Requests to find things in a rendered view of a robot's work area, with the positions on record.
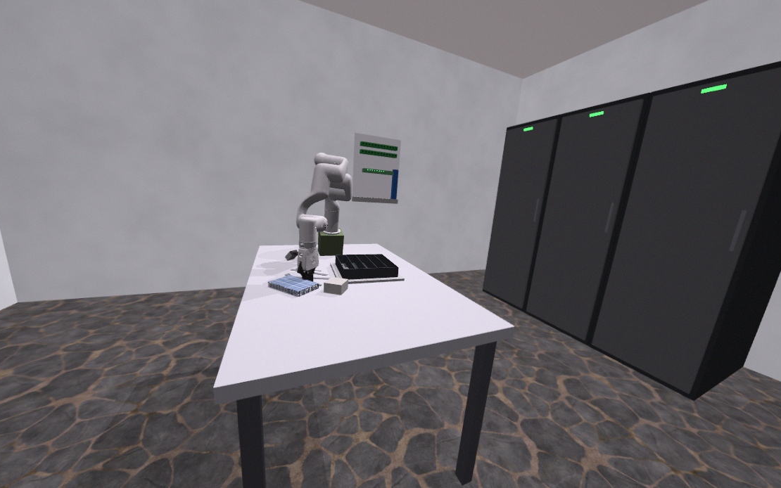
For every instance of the blue and white checkered towel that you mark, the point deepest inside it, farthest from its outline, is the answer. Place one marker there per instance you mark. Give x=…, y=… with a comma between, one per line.
x=293, y=285

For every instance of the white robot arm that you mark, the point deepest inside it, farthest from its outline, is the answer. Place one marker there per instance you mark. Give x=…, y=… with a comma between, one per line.
x=329, y=182

